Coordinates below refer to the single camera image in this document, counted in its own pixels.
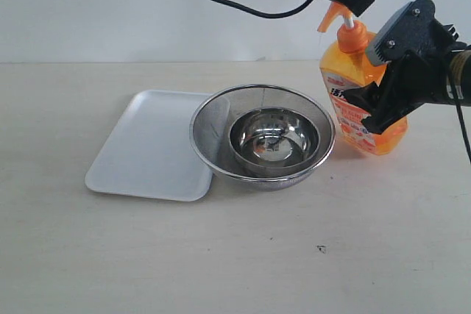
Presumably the small stainless steel bowl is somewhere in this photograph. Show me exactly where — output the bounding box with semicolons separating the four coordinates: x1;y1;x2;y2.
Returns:
229;107;320;168

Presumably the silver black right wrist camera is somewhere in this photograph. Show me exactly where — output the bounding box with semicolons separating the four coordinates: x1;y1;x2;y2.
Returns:
365;0;436;66

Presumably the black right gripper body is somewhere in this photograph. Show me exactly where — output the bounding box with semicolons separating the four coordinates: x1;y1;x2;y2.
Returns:
363;21;464;133

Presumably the steel mesh colander basket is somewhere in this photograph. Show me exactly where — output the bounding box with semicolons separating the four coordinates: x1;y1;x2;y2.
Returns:
189;84;336;190

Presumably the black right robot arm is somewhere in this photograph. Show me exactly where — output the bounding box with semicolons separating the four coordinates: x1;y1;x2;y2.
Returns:
343;20;470;134

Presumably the orange dish soap pump bottle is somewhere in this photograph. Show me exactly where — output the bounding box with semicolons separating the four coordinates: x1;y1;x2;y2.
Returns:
317;1;408;155

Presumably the white rectangular tray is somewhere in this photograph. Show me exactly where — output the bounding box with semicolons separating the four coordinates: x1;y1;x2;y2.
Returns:
85;90;213;201

